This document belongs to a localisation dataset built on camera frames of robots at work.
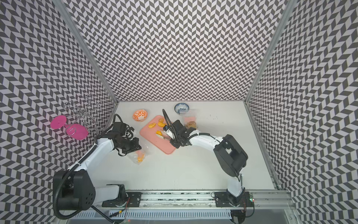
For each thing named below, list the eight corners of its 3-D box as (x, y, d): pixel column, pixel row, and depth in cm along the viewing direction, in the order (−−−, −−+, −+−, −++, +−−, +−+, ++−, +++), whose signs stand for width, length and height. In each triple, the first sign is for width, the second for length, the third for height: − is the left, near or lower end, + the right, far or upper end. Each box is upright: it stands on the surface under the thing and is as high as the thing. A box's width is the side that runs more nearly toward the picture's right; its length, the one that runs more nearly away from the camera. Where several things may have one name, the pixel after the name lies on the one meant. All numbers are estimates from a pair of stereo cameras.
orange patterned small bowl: (133, 121, 107) (131, 118, 104) (135, 112, 112) (134, 109, 109) (146, 121, 107) (145, 118, 104) (148, 112, 112) (147, 109, 109)
